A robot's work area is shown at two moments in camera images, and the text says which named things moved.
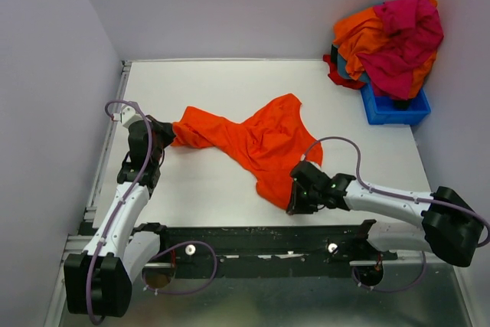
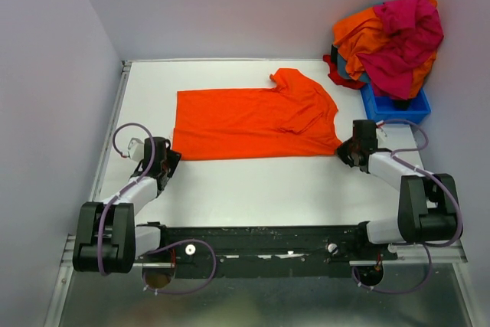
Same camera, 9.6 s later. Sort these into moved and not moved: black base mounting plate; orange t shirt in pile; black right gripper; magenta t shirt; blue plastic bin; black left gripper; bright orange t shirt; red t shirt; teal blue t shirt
Moved: bright orange t shirt; black right gripper; black left gripper
Not moved: orange t shirt in pile; teal blue t shirt; red t shirt; blue plastic bin; black base mounting plate; magenta t shirt
